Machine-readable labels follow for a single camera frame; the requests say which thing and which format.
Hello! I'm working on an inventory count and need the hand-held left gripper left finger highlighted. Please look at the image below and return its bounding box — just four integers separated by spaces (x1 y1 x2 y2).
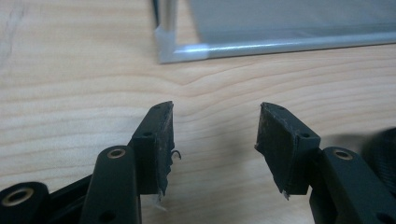
78 101 176 224

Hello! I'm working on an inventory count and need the silver metal tray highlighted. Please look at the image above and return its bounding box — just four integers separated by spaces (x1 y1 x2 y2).
151 0 396 65

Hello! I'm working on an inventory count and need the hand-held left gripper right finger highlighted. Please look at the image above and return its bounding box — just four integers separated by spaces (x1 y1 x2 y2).
255 102 396 224

